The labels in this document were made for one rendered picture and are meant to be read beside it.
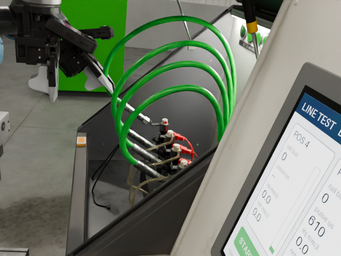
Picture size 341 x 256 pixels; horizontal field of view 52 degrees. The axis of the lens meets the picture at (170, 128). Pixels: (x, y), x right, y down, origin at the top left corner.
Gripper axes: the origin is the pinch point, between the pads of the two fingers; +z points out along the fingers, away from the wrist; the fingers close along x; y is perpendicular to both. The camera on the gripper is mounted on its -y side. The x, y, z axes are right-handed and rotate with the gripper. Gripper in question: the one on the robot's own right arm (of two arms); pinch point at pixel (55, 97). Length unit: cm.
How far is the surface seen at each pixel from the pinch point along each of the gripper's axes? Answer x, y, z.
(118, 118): 4.6, -14.2, 2.8
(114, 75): -340, -35, 95
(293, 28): 30, -37, -23
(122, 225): 22.6, -14.7, 18.8
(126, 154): 12.6, -15.6, 7.8
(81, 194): -3.4, -6.0, 29.3
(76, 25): -339, 9, 38
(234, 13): -36, -54, -19
